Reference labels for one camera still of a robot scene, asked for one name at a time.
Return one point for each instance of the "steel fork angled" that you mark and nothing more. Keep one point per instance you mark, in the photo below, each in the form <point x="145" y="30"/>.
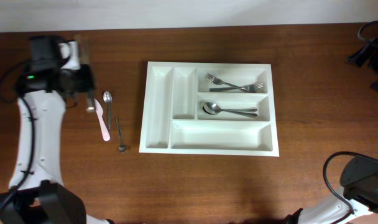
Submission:
<point x="218" y="81"/>

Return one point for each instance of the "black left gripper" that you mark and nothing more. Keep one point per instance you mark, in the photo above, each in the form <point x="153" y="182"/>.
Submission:
<point x="89" y="83"/>

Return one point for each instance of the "pink plastic knife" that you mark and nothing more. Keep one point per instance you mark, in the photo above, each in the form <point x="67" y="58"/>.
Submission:
<point x="102" y="121"/>

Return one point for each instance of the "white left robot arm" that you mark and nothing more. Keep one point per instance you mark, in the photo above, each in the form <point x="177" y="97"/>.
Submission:
<point x="57" y="69"/>

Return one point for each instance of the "small steel teaspoon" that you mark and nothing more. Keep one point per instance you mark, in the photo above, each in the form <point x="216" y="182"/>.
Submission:
<point x="122" y="146"/>
<point x="107" y="98"/>

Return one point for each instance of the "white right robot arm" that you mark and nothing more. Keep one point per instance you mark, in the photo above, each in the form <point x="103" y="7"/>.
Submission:
<point x="358" y="192"/>

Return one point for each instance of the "steel tongs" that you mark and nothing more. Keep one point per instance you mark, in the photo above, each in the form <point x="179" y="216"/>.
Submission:
<point x="90" y="101"/>

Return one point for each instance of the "steel fork straight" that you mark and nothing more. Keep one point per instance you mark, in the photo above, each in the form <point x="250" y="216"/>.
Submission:
<point x="247" y="88"/>

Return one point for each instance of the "small steel teaspoon lower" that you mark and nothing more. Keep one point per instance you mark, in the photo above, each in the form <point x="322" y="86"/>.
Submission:
<point x="122" y="146"/>

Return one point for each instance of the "small steel teaspoon upper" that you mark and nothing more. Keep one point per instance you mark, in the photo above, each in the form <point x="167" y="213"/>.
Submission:
<point x="107" y="98"/>

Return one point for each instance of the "white cutlery tray organizer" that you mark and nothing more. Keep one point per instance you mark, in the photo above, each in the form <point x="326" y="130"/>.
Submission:
<point x="174" y="122"/>

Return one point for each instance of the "steel tablespoon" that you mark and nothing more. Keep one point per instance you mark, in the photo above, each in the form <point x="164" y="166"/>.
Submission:
<point x="215" y="111"/>
<point x="249" y="115"/>

